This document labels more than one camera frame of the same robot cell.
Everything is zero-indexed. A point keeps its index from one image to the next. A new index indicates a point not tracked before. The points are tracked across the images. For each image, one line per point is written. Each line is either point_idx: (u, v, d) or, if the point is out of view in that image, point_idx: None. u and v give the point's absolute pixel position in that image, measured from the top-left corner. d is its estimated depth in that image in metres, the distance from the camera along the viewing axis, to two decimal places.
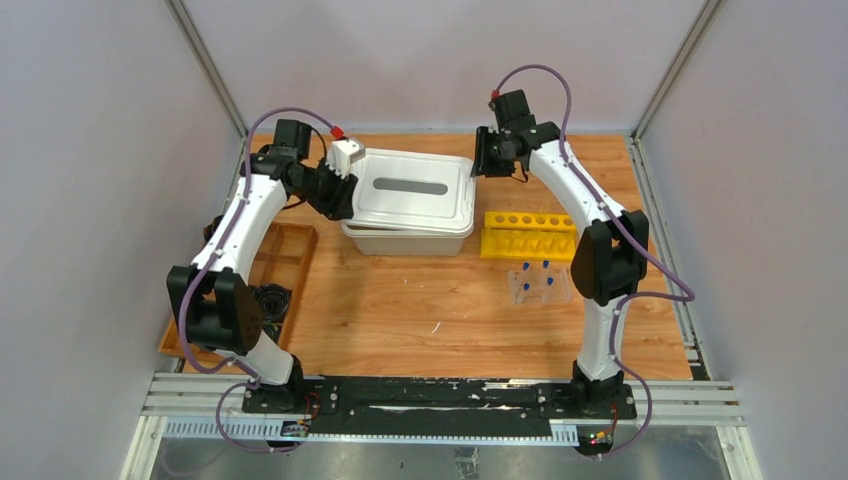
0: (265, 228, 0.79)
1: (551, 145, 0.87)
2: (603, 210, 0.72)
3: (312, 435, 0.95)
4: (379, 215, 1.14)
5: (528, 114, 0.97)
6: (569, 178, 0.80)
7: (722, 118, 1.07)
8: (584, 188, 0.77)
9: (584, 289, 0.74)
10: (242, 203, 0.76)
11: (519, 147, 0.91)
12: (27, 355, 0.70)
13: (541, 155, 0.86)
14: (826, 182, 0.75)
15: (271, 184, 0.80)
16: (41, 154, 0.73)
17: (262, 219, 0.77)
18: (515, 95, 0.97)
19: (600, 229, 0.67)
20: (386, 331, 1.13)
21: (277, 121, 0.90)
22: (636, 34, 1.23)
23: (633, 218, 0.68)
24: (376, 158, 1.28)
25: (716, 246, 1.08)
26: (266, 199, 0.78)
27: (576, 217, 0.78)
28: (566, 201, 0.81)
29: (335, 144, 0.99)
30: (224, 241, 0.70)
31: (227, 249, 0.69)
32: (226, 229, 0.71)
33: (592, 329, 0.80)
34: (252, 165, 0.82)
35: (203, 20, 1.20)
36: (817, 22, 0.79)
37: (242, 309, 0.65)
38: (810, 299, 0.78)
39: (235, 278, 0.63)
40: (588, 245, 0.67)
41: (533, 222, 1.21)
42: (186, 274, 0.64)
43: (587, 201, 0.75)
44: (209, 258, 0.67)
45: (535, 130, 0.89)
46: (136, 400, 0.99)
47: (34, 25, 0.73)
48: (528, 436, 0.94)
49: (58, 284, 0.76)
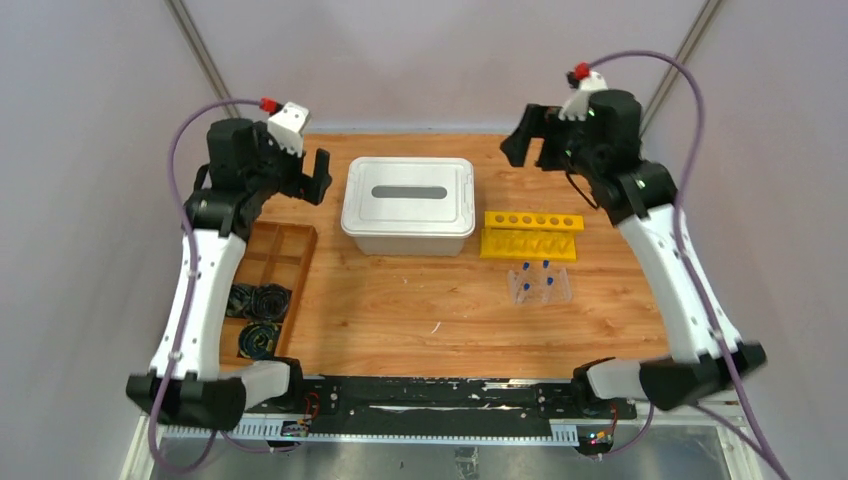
0: (227, 290, 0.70)
1: (662, 212, 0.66)
2: (716, 339, 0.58)
3: (312, 435, 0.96)
4: (371, 223, 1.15)
5: (639, 136, 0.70)
6: (681, 281, 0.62)
7: (722, 118, 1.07)
8: (698, 299, 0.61)
9: (650, 392, 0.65)
10: (193, 279, 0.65)
11: (614, 196, 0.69)
12: (27, 355, 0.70)
13: (647, 229, 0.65)
14: (826, 185, 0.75)
15: (221, 243, 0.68)
16: (41, 155, 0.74)
17: (219, 289, 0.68)
18: (631, 110, 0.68)
19: (704, 370, 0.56)
20: (386, 331, 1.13)
21: (206, 134, 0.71)
22: (636, 35, 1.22)
23: (751, 363, 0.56)
24: (367, 166, 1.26)
25: (716, 246, 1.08)
26: (218, 266, 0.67)
27: (669, 323, 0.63)
28: (664, 301, 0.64)
29: (271, 120, 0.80)
30: (181, 337, 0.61)
31: (185, 349, 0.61)
32: (181, 320, 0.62)
33: (621, 368, 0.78)
34: (195, 212, 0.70)
35: (202, 20, 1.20)
36: (818, 23, 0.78)
37: (214, 401, 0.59)
38: (811, 299, 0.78)
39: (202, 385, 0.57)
40: (684, 378, 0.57)
41: (533, 222, 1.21)
42: (147, 385, 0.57)
43: (695, 318, 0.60)
44: (168, 366, 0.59)
45: (644, 183, 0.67)
46: (136, 401, 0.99)
47: (33, 27, 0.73)
48: (528, 436, 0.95)
49: (56, 283, 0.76)
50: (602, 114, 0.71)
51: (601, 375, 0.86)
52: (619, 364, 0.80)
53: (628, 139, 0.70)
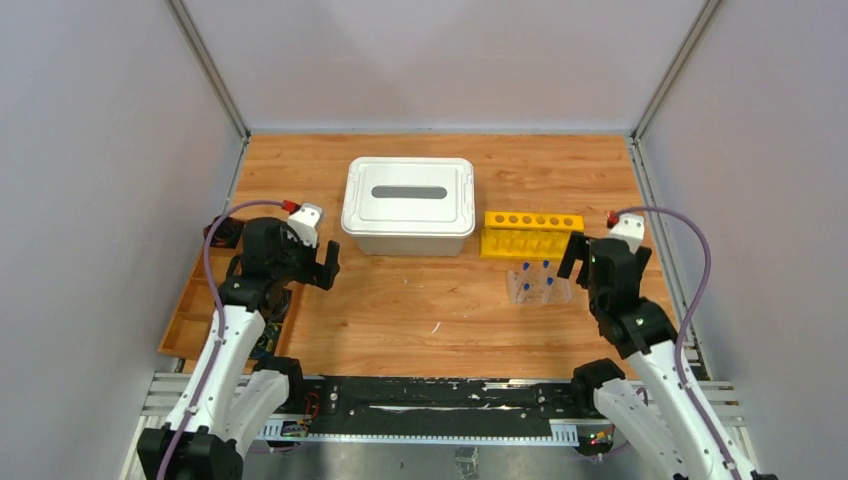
0: (243, 362, 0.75)
1: (662, 347, 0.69)
2: (730, 471, 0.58)
3: (312, 435, 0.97)
4: (371, 223, 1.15)
5: (635, 277, 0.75)
6: (689, 411, 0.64)
7: (721, 119, 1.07)
8: (705, 427, 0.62)
9: None
10: (217, 345, 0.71)
11: (618, 335, 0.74)
12: (27, 356, 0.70)
13: (649, 363, 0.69)
14: (827, 185, 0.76)
15: (247, 316, 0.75)
16: (41, 152, 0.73)
17: (238, 359, 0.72)
18: (624, 262, 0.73)
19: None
20: (386, 331, 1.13)
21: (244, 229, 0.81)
22: (636, 36, 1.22)
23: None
24: (367, 166, 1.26)
25: (716, 246, 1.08)
26: (242, 335, 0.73)
27: (686, 452, 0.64)
28: (678, 432, 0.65)
29: (292, 218, 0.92)
30: (198, 394, 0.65)
31: (202, 404, 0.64)
32: (200, 380, 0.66)
33: (645, 432, 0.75)
34: (227, 292, 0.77)
35: (203, 20, 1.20)
36: (819, 24, 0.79)
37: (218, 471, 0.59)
38: (811, 298, 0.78)
39: (211, 438, 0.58)
40: None
41: (533, 222, 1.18)
42: (159, 437, 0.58)
43: (708, 449, 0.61)
44: (182, 418, 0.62)
45: (641, 321, 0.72)
46: (136, 401, 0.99)
47: (35, 26, 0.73)
48: (528, 436, 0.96)
49: (56, 281, 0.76)
50: (603, 262, 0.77)
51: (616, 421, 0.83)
52: (640, 421, 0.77)
53: (627, 283, 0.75)
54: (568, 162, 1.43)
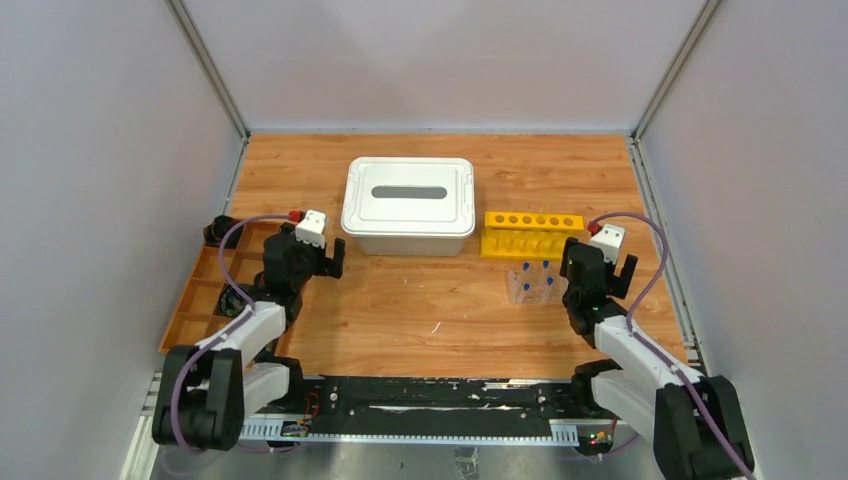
0: (263, 339, 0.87)
1: (615, 320, 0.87)
2: (676, 373, 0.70)
3: (312, 435, 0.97)
4: (370, 224, 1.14)
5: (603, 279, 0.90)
6: (637, 347, 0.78)
7: (721, 118, 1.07)
8: (652, 353, 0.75)
9: (664, 457, 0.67)
10: (249, 312, 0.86)
11: (583, 326, 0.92)
12: (28, 355, 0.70)
13: (605, 329, 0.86)
14: (827, 185, 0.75)
15: (276, 306, 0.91)
16: (39, 152, 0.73)
17: (263, 329, 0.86)
18: (595, 268, 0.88)
19: (676, 395, 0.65)
20: (387, 331, 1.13)
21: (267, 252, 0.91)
22: (636, 36, 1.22)
23: (720, 390, 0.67)
24: (367, 166, 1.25)
25: (717, 246, 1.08)
26: (270, 313, 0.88)
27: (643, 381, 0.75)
28: (634, 369, 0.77)
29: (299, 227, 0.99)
30: (230, 332, 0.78)
31: (231, 337, 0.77)
32: (232, 327, 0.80)
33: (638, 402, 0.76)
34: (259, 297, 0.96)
35: (203, 20, 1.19)
36: (819, 23, 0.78)
37: (231, 401, 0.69)
38: (812, 297, 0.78)
39: (232, 355, 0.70)
40: (665, 413, 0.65)
41: (533, 222, 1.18)
42: (185, 354, 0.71)
43: (656, 365, 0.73)
44: (213, 342, 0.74)
45: (599, 311, 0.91)
46: (136, 401, 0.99)
47: (34, 26, 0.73)
48: (528, 436, 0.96)
49: (55, 281, 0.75)
50: (578, 265, 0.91)
51: (612, 405, 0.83)
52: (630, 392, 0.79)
53: (597, 284, 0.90)
54: (568, 162, 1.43)
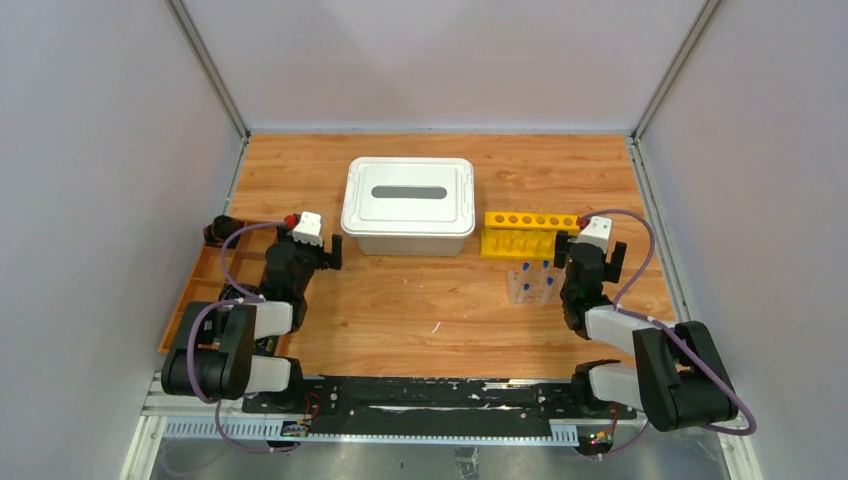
0: (272, 326, 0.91)
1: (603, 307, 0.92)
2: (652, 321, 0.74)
3: (312, 435, 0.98)
4: (371, 224, 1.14)
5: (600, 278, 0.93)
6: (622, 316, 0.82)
7: (721, 118, 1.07)
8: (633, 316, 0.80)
9: (649, 405, 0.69)
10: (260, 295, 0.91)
11: (576, 322, 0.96)
12: (27, 356, 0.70)
13: (593, 313, 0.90)
14: (828, 185, 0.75)
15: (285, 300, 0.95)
16: (38, 153, 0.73)
17: (272, 315, 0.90)
18: (594, 267, 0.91)
19: (652, 336, 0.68)
20: (387, 331, 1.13)
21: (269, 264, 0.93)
22: (636, 36, 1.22)
23: (694, 332, 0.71)
24: (367, 166, 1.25)
25: (716, 246, 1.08)
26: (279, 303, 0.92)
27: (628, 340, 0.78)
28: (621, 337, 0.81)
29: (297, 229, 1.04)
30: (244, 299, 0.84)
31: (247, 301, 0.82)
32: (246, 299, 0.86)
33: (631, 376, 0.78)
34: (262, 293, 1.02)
35: (203, 21, 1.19)
36: (820, 23, 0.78)
37: (240, 355, 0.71)
38: (813, 298, 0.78)
39: (247, 308, 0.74)
40: (643, 351, 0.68)
41: (533, 222, 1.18)
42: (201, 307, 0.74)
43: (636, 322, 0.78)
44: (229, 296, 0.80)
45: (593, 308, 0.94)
46: (136, 401, 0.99)
47: (33, 26, 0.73)
48: (528, 436, 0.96)
49: (54, 281, 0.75)
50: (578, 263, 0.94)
51: (620, 395, 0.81)
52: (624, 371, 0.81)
53: (593, 282, 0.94)
54: (568, 162, 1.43)
